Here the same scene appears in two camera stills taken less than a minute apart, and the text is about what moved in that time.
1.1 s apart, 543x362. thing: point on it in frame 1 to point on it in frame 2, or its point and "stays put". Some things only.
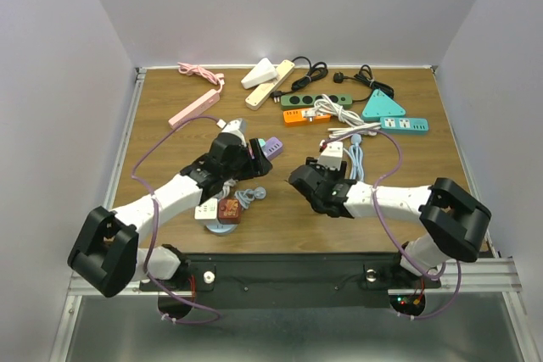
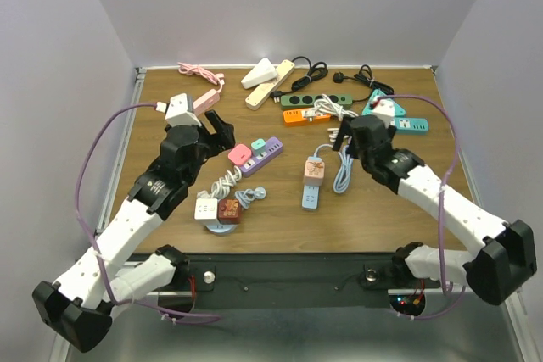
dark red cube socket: (229, 211) stays put
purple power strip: (272, 147) stays put
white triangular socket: (263, 71) stays put
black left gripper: (256, 167) to (225, 138)
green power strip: (308, 102) stays put
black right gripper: (318, 169) to (345, 130)
